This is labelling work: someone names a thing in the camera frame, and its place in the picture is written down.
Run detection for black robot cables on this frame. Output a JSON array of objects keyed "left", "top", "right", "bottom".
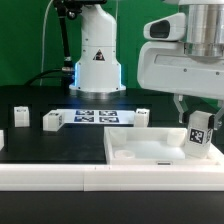
[{"left": 23, "top": 0, "right": 81, "bottom": 88}]

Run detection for white tag base sheet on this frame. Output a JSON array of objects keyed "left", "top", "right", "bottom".
[{"left": 58, "top": 109, "right": 135, "bottom": 125}]

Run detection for white L-shaped obstacle fence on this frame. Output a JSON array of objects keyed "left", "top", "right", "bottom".
[{"left": 0, "top": 132, "right": 224, "bottom": 193}]

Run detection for white square tabletop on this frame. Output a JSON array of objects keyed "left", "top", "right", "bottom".
[{"left": 104, "top": 127, "right": 224, "bottom": 166}]

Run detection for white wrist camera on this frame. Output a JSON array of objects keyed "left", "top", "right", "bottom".
[{"left": 143, "top": 13, "right": 186, "bottom": 41}]

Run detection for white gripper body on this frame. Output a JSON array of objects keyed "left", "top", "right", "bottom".
[{"left": 137, "top": 42, "right": 224, "bottom": 100}]

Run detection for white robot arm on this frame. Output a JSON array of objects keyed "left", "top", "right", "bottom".
[{"left": 71, "top": 0, "right": 224, "bottom": 130}]

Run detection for white cable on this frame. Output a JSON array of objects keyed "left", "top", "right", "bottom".
[{"left": 39, "top": 0, "right": 55, "bottom": 87}]

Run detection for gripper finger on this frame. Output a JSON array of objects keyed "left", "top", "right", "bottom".
[
  {"left": 208, "top": 100, "right": 224, "bottom": 130},
  {"left": 173, "top": 94, "right": 188, "bottom": 124}
]

